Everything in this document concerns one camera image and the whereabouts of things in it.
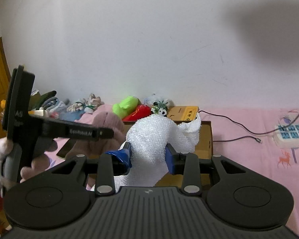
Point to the green yellow caterpillar plush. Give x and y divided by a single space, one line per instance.
125 107

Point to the brown cardboard box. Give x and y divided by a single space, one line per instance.
201 139

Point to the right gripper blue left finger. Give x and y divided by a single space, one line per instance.
121 159

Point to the white rabbit plush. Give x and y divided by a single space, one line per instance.
88 105

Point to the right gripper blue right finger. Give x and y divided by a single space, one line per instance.
175 161

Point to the pink printed bed sheet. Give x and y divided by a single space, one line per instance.
232 130

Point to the left hand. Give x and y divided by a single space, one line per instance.
38 164

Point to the yellow cardboard box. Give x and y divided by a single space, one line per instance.
182 113

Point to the red plush toy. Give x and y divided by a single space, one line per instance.
142 111

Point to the pink plush toy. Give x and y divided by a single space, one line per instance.
111 136

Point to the white power strip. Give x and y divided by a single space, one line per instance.
287 137

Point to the black smartphone on bed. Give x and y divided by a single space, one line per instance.
66 148

